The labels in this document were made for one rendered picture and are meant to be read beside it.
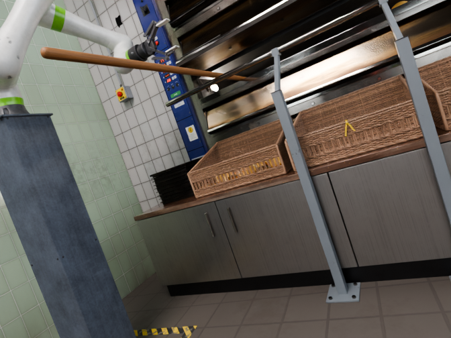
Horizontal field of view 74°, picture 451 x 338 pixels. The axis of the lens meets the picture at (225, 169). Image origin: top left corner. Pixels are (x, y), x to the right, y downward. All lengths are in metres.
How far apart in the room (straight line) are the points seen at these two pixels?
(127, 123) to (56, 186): 1.28
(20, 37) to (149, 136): 1.26
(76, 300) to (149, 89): 1.57
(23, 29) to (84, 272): 1.01
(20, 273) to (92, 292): 0.74
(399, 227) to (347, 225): 0.20
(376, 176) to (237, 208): 0.66
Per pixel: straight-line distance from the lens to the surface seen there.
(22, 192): 1.45
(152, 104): 2.43
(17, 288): 2.14
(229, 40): 1.96
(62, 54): 0.97
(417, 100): 1.28
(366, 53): 1.89
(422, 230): 1.45
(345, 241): 1.47
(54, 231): 1.41
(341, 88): 1.88
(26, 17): 1.55
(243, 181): 1.56
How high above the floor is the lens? 0.80
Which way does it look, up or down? 4 degrees down
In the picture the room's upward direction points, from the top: 19 degrees counter-clockwise
